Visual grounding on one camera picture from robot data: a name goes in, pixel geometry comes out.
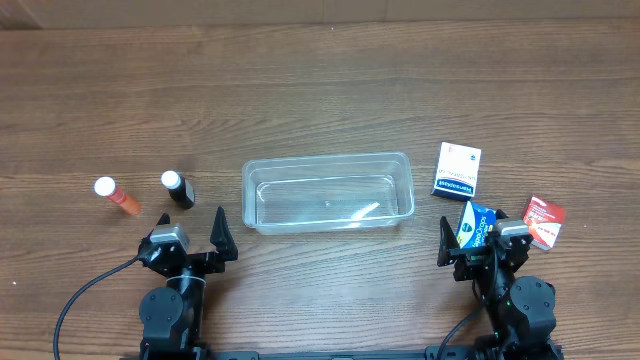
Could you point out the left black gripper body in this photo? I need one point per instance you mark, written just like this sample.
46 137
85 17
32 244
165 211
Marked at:
198 261

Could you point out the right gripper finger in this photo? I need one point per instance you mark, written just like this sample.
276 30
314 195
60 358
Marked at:
501 214
448 244

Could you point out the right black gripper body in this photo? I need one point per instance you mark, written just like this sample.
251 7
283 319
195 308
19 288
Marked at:
476 253

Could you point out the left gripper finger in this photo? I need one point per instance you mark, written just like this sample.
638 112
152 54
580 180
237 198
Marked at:
222 239
164 219

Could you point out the blue yellow VapoDrops box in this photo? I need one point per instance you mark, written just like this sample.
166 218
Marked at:
475 223

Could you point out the dark bottle white cap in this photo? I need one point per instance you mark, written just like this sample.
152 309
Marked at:
180 189

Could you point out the red medicine box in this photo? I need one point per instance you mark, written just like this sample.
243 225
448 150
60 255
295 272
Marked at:
544 220

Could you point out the white blue Hansaplast box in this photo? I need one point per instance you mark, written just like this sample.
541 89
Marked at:
456 173

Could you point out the orange tube white cap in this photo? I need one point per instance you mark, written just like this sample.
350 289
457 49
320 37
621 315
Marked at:
106 187

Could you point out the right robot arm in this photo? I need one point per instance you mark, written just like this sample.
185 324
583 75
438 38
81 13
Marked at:
521 310

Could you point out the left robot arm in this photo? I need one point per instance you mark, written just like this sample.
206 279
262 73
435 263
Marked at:
172 315

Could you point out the clear plastic container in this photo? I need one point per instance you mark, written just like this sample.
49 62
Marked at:
327 193

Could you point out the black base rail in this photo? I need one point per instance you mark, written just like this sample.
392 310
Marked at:
340 355

